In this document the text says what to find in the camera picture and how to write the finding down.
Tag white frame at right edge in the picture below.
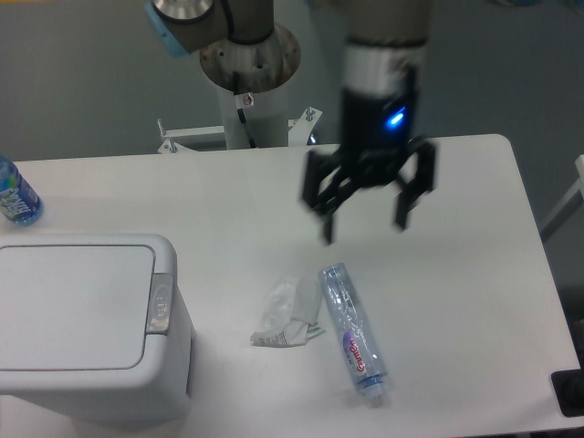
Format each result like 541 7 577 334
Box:
539 155 583 242

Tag blue labelled water bottle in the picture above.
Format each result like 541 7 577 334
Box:
1 155 44 226

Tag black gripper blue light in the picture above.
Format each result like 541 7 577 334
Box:
300 87 437 245

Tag clear crushed plastic bottle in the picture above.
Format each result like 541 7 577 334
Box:
318 263 387 407

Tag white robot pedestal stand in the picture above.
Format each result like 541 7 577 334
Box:
157 90 323 154

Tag crumpled clear plastic wrapper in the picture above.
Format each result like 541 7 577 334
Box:
250 275 325 348

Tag white push-lid trash can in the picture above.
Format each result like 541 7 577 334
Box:
1 234 195 422

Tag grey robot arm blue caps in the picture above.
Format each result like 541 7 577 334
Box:
144 1 437 242

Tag black clamp at table edge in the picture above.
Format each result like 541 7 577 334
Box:
551 369 583 418

